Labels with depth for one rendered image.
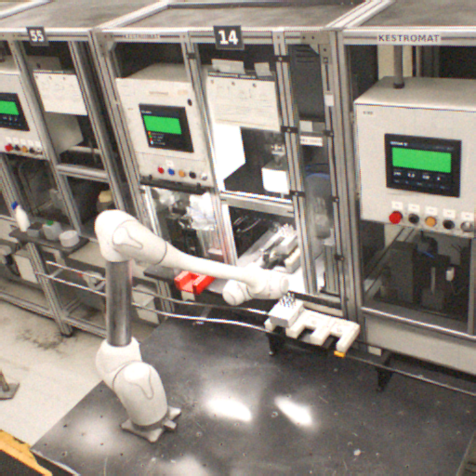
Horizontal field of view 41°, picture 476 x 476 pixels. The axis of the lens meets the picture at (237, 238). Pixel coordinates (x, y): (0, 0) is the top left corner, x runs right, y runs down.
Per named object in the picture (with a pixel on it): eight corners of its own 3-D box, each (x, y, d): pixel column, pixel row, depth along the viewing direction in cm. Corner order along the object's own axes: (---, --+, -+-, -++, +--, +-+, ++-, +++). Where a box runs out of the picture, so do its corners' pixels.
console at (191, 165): (136, 178, 290) (111, 81, 266) (174, 152, 309) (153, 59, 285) (208, 191, 267) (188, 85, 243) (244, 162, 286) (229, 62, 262)
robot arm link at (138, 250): (172, 240, 227) (153, 228, 237) (134, 223, 214) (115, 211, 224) (155, 272, 227) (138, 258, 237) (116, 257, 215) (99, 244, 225)
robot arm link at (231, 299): (244, 288, 273) (268, 288, 264) (224, 310, 262) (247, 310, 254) (234, 268, 269) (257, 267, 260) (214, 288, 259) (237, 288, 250)
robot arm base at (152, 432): (162, 448, 241) (158, 438, 238) (120, 429, 253) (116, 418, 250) (191, 416, 253) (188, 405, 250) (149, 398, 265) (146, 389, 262)
